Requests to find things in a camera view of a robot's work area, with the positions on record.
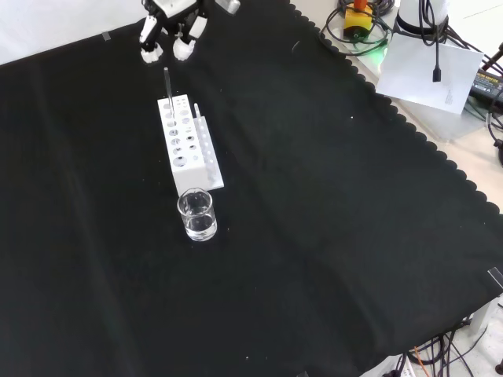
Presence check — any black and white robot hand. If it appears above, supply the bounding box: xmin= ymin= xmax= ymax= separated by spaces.
xmin=139 ymin=0 xmax=208 ymax=64

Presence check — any clear glass rod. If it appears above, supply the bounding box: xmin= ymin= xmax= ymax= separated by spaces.
xmin=163 ymin=67 xmax=175 ymax=119

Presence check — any white test tube rack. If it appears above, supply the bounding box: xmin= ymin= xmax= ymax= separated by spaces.
xmin=156 ymin=93 xmax=225 ymax=196

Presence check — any yellow stop button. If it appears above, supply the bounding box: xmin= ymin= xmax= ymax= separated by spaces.
xmin=343 ymin=0 xmax=373 ymax=41

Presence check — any clear glass beaker with water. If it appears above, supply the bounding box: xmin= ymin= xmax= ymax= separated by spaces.
xmin=176 ymin=188 xmax=218 ymax=243

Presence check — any black bench cloth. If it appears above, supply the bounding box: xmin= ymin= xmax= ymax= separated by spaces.
xmin=0 ymin=0 xmax=503 ymax=377

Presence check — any pale white board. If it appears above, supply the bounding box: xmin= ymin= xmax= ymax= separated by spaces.
xmin=376 ymin=32 xmax=485 ymax=115

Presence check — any black power adapter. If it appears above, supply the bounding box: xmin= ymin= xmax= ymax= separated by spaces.
xmin=468 ymin=68 xmax=503 ymax=104

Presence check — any white bench leg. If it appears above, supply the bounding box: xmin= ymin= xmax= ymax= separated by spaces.
xmin=468 ymin=293 xmax=503 ymax=335

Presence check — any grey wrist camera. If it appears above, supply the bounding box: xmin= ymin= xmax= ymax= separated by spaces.
xmin=214 ymin=0 xmax=242 ymax=16

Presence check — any black looped cable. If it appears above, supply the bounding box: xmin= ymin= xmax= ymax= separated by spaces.
xmin=321 ymin=0 xmax=395 ymax=57

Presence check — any black cable with plug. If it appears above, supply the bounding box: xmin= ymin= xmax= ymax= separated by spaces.
xmin=417 ymin=0 xmax=444 ymax=83

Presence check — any grey metal base plate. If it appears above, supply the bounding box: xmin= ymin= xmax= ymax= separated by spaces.
xmin=392 ymin=96 xmax=490 ymax=143

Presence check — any orange cable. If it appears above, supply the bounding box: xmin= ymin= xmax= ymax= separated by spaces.
xmin=411 ymin=346 xmax=431 ymax=377

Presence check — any black floor cable bundle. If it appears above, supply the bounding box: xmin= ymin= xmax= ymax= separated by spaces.
xmin=392 ymin=320 xmax=503 ymax=377

